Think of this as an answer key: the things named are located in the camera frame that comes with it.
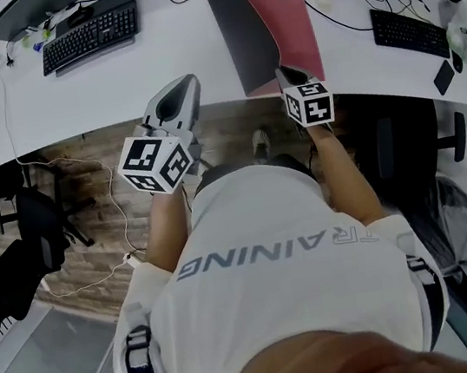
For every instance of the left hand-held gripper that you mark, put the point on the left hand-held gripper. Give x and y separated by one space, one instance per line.
155 163

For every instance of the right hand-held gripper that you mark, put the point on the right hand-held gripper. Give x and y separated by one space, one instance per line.
308 103

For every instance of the red and black desk mat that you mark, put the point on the red and black desk mat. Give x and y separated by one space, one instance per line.
284 24

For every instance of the person's left forearm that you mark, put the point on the person's left forearm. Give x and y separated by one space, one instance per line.
166 231

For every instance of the person's right forearm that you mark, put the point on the person's right forearm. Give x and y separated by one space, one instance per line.
347 181

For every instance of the person's dark trousers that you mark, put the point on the person's dark trousers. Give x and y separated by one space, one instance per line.
214 176

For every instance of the person's grey shoe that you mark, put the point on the person's grey shoe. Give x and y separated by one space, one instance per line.
261 142

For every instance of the white power plug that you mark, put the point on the white power plug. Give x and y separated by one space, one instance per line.
131 259

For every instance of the black office chair with armrests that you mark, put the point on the black office chair with armrests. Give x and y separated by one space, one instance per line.
406 140

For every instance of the compact black keyboard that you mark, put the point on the compact black keyboard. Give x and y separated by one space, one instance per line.
409 32

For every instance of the black phone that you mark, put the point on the black phone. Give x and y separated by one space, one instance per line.
444 77

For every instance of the large black keyboard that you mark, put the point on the large black keyboard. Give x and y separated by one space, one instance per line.
91 39

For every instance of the slim black computer mouse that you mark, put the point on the slim black computer mouse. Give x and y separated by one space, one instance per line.
457 60

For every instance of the black monitor base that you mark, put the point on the black monitor base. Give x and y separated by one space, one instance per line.
110 2

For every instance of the person's white t-shirt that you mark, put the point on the person's white t-shirt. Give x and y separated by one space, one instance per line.
286 296

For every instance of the person's face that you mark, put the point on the person's face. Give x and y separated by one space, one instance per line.
354 364

